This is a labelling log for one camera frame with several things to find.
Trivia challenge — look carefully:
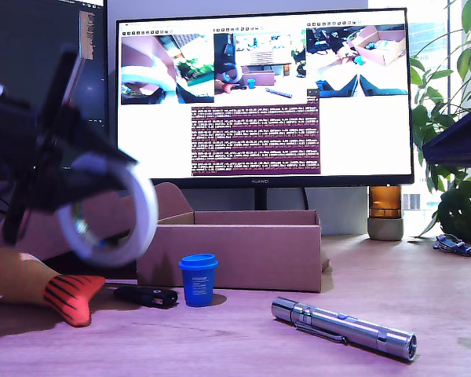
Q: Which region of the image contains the white tape roll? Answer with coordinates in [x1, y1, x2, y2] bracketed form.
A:
[57, 155, 159, 269]

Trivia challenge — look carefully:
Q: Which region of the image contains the brown cardboard box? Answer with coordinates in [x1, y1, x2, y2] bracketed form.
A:
[0, 181, 334, 294]

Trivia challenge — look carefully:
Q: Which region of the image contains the dark-screen computer monitor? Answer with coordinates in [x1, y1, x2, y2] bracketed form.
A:
[0, 0, 111, 182]

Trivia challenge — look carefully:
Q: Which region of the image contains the green leafy plant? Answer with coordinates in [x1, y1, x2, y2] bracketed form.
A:
[410, 0, 471, 244]

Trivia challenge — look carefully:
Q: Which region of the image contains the amber glass lamp grey base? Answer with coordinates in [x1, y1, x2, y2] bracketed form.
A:
[367, 185, 404, 241]

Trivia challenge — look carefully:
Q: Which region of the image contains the blue key bunch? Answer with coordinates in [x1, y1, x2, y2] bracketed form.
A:
[433, 233, 471, 260]

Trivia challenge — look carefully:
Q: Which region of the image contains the orange plush fish toy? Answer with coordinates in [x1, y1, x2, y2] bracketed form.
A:
[0, 247, 106, 328]

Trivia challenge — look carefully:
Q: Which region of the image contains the white-screen computer monitor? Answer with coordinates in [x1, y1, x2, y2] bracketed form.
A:
[115, 7, 416, 213]

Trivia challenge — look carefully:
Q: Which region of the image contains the black key fob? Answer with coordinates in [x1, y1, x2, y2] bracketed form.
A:
[113, 285, 180, 310]

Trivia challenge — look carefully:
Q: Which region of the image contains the blue lidded toy cup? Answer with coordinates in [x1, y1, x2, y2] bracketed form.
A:
[178, 254, 220, 308]

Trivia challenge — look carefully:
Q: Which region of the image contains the silver pen flashlight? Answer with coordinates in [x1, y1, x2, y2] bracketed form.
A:
[270, 297, 418, 362]

